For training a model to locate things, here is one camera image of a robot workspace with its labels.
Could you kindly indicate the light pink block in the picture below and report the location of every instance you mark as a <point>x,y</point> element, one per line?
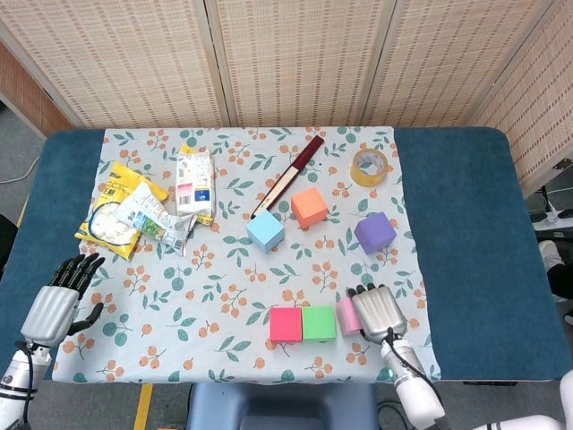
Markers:
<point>347,315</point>

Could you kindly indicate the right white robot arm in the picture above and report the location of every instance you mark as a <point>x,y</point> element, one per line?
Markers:
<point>416,385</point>

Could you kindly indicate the floral fruit print tablecloth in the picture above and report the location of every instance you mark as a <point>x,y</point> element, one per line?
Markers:
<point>224,277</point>

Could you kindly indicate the hot pink block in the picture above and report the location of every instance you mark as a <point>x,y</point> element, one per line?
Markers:
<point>285,323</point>

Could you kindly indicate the yellow floor tape strip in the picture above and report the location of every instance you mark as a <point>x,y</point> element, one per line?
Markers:
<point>143,407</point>

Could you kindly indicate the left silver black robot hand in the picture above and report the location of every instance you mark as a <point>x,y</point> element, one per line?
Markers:
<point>49,313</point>

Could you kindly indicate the crumpled white green snack bag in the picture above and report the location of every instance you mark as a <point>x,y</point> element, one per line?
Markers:
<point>152,215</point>

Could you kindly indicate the white shoe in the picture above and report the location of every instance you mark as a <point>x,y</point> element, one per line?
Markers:
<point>548,253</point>

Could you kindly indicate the purple block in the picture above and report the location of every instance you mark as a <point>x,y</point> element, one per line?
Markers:
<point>375,233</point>

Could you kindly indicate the white snack bag blue label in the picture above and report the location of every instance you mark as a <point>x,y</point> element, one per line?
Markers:
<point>192,179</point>

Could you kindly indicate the yellow marshmallow snack bag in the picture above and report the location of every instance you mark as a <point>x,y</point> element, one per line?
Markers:
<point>114,177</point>

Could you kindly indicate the flat yellow snack bag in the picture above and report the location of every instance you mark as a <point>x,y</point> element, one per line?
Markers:
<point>203,219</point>

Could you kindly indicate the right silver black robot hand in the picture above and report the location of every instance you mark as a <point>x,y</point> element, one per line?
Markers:
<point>380,313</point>

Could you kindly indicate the bamboo folding screen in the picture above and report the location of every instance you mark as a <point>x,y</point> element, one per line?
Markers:
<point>291,58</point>

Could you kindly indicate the blue grey robot base seat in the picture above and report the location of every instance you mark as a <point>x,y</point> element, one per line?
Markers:
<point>277,403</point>

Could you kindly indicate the yellow packing tape roll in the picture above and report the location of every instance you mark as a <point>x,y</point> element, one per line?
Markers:
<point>358,177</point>

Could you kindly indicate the orange block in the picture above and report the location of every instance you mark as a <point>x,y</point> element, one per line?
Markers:
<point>309,206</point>

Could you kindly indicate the green block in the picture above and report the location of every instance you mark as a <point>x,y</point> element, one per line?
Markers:
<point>318,322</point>

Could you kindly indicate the light blue block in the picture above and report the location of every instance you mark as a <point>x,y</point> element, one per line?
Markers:
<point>265,230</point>

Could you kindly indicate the dark red folded fan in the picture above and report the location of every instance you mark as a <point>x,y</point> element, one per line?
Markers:
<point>286,179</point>

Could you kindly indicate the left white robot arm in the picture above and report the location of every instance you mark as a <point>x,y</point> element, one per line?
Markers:
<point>18,385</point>

